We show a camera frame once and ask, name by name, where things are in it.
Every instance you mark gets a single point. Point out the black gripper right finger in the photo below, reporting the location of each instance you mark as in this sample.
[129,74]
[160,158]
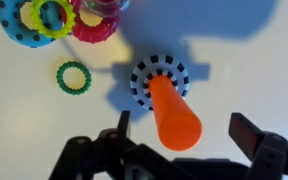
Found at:
[247,136]

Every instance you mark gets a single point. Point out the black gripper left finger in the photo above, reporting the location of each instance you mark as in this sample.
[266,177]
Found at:
[110,150]

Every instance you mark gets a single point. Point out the orange stand with striped base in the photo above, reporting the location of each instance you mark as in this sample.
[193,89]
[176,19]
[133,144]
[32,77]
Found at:
[174,126]

